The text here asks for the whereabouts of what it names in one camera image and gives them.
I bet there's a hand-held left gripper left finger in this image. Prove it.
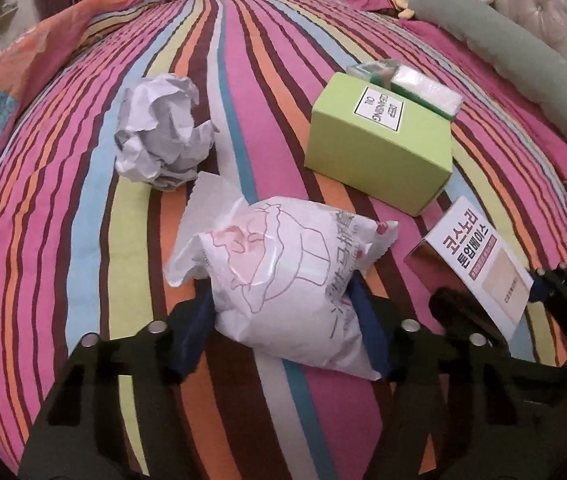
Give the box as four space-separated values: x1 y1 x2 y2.
18 290 217 480

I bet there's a green tissue pack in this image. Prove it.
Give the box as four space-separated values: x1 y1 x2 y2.
346 59 463 121

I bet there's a small white paper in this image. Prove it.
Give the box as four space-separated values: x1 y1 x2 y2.
114 73 219 192

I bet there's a striped colourful bed cover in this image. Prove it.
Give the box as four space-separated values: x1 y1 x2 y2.
0 0 567 480

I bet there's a white printed plastic bag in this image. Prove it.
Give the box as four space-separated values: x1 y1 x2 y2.
164 172 399 381

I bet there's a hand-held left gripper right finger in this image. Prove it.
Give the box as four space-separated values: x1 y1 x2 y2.
348 272 524 480

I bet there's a green cardboard box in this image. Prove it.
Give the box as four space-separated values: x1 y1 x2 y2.
304 72 454 217

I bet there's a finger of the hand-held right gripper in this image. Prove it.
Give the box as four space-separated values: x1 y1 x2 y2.
531 266 567 333
428 287 509 356

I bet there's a green dog plush pillow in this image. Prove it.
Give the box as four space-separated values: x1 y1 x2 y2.
408 0 567 181

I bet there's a teal and orange quilt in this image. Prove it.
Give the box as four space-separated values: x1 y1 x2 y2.
0 0 162 196

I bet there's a white red label card box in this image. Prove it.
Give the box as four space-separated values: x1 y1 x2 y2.
403 196 534 341

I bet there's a tufted cream headboard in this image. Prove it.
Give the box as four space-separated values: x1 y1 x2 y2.
376 0 567 81

